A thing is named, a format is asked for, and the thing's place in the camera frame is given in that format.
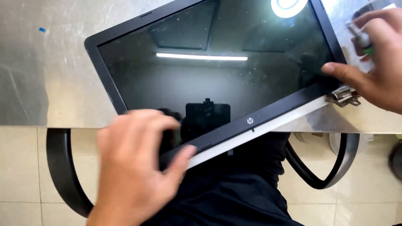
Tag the person's left hand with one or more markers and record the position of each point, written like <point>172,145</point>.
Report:
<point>135,166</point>

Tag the silver laptop hinge bracket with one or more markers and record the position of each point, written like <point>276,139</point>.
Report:
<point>343,95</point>

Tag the black chair armrest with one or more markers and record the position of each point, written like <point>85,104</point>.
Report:
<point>326,163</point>
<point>67,175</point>

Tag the black laptop screen panel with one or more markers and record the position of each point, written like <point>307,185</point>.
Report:
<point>213,78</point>

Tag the person's right hand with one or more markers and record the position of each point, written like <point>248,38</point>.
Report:
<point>381,75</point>

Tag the person's black trousers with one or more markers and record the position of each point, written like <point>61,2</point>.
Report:
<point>232,188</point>

